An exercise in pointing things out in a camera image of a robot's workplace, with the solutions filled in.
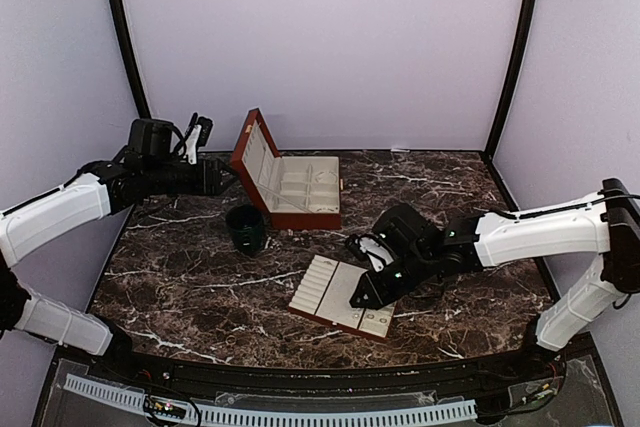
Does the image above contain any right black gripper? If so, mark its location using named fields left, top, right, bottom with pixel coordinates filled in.
left=351, top=246, right=435, bottom=309

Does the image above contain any red jewelry tray cream insert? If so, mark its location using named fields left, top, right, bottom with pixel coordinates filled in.
left=287, top=255, right=395, bottom=342

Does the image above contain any dark green cup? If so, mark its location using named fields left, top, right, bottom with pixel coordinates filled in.
left=225, top=204, right=266, bottom=256

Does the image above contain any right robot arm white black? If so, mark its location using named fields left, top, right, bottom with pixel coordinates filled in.
left=346, top=178, right=639, bottom=381

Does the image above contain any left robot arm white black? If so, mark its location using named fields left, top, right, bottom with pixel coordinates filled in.
left=1, top=114, right=237, bottom=383

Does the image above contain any red wooden jewelry box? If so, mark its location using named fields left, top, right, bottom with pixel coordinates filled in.
left=230, top=108, right=342, bottom=230

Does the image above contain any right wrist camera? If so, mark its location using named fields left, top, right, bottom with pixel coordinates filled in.
left=345, top=235, right=394, bottom=272

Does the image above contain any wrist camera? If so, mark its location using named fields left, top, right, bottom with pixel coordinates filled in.
left=345, top=235, right=394, bottom=272
left=184, top=113, right=215, bottom=165

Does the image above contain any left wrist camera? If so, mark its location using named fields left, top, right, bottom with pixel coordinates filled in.
left=184, top=113, right=215, bottom=165

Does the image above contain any white slotted cable duct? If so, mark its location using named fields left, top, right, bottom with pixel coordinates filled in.
left=62, top=374, right=478, bottom=426

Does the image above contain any black front table rail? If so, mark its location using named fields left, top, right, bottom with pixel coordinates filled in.
left=50, top=325, right=602, bottom=398

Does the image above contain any left black frame post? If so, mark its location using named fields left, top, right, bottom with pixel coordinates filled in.
left=99, top=0, right=164, bottom=158

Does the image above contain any black frame post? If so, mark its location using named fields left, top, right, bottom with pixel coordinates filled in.
left=483, top=0, right=536, bottom=163
left=99, top=0, right=164, bottom=158

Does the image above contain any right black frame post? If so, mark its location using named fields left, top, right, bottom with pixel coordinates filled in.
left=483, top=0, right=536, bottom=163

